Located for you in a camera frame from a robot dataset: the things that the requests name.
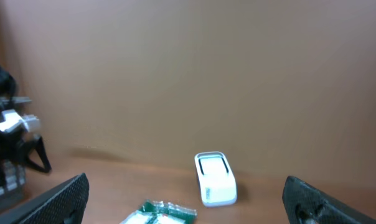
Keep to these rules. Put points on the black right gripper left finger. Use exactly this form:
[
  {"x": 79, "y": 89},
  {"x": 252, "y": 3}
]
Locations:
[{"x": 65, "y": 203}]

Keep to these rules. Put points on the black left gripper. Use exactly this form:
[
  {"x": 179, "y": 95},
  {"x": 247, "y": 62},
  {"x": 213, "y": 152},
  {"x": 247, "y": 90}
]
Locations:
[{"x": 30, "y": 154}]

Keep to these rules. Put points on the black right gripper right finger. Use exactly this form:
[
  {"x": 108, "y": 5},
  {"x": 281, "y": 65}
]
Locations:
[{"x": 304, "y": 203}]

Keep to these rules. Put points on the green 3M gloves package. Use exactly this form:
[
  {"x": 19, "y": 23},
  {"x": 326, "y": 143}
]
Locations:
[{"x": 159, "y": 212}]

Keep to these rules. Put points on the white barcode scanner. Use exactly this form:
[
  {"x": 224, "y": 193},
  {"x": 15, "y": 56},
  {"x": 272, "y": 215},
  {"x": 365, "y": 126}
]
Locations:
[{"x": 217, "y": 184}]

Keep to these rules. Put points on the grey plastic shopping basket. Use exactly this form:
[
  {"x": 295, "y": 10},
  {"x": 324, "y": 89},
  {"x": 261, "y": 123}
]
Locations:
[{"x": 12, "y": 192}]

